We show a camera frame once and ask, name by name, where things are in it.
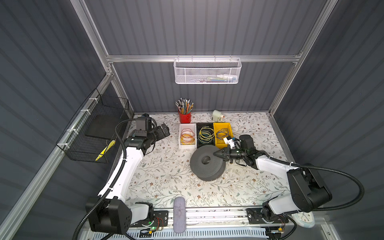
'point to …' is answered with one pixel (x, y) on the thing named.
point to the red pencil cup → (185, 118)
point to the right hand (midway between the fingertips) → (215, 156)
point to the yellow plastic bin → (220, 143)
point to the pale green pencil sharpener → (217, 116)
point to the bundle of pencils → (184, 106)
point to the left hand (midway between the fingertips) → (162, 131)
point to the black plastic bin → (199, 126)
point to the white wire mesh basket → (207, 71)
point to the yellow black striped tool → (105, 149)
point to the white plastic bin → (193, 127)
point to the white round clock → (305, 219)
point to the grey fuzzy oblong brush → (179, 221)
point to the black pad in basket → (102, 126)
